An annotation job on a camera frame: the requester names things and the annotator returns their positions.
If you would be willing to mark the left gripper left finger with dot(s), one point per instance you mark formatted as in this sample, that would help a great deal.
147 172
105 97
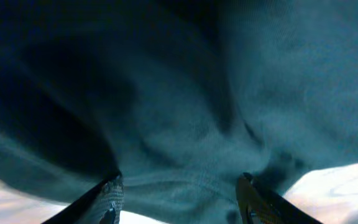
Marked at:
100 205

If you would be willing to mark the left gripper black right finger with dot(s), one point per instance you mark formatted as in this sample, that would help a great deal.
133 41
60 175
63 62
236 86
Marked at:
260 205

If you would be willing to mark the black t-shirt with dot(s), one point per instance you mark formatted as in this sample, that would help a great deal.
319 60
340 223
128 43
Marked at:
178 97

